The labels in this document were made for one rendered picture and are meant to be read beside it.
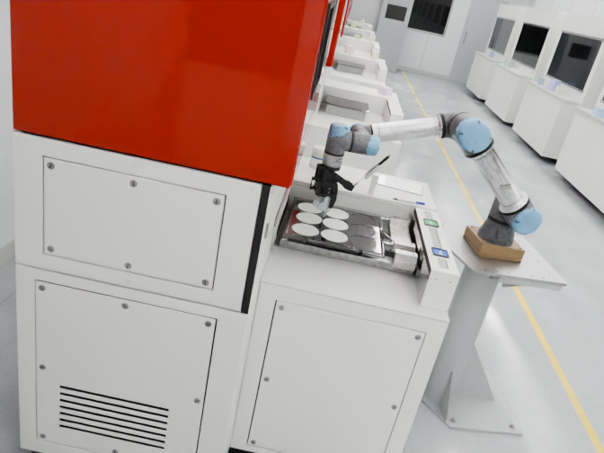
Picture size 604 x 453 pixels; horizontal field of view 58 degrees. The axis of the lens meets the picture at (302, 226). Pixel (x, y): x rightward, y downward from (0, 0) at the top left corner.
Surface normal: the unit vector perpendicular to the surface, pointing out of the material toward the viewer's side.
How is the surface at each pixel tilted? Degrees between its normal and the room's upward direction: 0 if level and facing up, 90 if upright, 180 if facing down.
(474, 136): 83
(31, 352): 90
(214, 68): 90
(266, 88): 90
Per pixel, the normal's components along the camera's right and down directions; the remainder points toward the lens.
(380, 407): -0.10, 0.40
